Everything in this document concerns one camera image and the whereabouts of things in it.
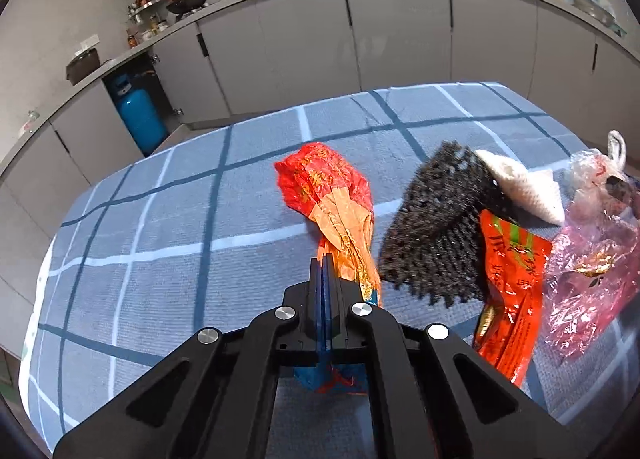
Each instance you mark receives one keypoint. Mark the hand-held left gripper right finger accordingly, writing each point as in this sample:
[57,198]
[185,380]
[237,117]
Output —
[345,319]

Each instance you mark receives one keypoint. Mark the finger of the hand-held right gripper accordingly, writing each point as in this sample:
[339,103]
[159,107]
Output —
[625,194]

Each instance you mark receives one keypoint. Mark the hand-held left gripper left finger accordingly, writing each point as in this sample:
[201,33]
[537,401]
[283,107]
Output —
[300,319]

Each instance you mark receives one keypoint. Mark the pink plastic bag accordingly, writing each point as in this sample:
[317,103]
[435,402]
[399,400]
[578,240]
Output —
[590,259]

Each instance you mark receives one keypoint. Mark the red orange snack wrapper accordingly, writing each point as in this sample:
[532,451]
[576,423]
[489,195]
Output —
[325,179]

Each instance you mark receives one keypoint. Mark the white foam net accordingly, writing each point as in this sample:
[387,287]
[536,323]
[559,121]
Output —
[525,189]

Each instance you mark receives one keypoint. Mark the black foam net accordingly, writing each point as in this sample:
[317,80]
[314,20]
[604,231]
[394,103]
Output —
[430,229]

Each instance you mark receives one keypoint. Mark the red green snack packet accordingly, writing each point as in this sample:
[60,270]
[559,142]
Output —
[510,279]

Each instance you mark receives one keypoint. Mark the green tray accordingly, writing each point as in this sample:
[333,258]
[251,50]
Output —
[617,29]

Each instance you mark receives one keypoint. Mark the metal basin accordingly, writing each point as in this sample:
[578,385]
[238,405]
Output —
[592,8]

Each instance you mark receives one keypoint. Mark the blue gas cylinder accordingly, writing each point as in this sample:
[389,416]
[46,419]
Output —
[140,119]

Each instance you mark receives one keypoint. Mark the grey kitchen counter cabinets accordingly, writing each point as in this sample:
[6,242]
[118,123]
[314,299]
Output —
[400,39]

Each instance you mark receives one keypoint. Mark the dark cooking pot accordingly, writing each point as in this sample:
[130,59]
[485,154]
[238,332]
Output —
[82,68]

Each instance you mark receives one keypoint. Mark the small white container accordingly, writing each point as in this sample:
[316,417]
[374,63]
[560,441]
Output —
[29,123]

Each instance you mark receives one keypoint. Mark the black wok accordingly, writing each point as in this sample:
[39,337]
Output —
[190,0]

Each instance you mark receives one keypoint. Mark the spice rack with bottles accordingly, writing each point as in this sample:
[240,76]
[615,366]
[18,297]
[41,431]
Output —
[147,14]

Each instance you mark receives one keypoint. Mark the white wall socket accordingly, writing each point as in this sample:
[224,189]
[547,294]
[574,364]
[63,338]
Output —
[90,43]

